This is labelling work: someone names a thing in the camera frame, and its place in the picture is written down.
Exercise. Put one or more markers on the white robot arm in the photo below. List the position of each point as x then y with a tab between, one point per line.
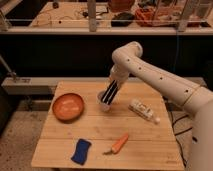
191	97

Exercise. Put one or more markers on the white ceramic cup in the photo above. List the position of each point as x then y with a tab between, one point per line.
103	107

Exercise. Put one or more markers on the white plastic bottle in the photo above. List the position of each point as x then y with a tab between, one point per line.
143	111

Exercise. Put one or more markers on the orange bowl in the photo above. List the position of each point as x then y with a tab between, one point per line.
68	106

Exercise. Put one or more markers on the wooden table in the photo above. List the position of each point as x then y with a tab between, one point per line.
150	147

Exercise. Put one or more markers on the orange toy carrot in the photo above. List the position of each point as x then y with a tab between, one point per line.
116	147

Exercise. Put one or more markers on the blue sponge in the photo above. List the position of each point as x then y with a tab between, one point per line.
81	151

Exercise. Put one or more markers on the background workbench with clutter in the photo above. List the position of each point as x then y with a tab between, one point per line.
108	17

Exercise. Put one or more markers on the grey metal rail beam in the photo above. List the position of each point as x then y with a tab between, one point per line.
46	85

